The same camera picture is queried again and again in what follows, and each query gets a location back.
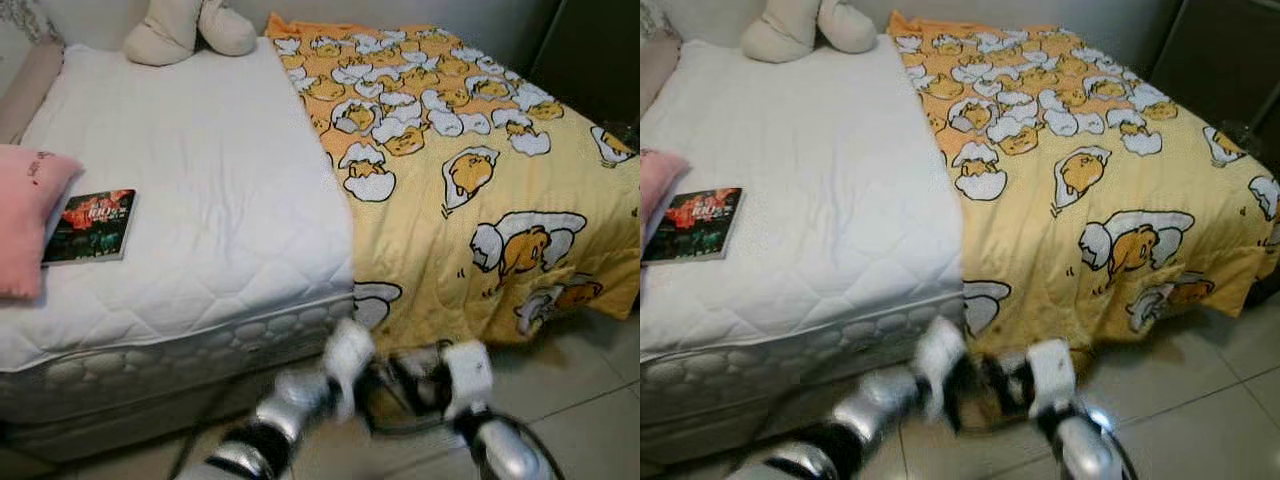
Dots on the beige padded bed rail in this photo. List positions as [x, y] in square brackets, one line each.
[30, 90]
[655, 75]

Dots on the dark wooden cabinet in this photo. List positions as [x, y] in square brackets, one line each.
[590, 60]
[1220, 60]

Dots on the white quilted mattress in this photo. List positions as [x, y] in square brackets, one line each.
[200, 200]
[820, 200]

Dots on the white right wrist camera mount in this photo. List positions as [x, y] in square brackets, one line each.
[468, 375]
[1050, 375]

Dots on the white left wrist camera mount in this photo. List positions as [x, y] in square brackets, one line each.
[940, 355]
[350, 355]

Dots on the pink pillow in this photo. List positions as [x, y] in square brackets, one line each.
[25, 220]
[660, 190]

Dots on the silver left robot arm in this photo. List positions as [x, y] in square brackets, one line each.
[290, 400]
[880, 405]

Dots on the yellow cartoon blanket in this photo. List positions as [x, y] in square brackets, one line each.
[480, 250]
[1100, 230]

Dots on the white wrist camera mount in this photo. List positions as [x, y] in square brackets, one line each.
[940, 355]
[1050, 375]
[468, 375]
[350, 355]

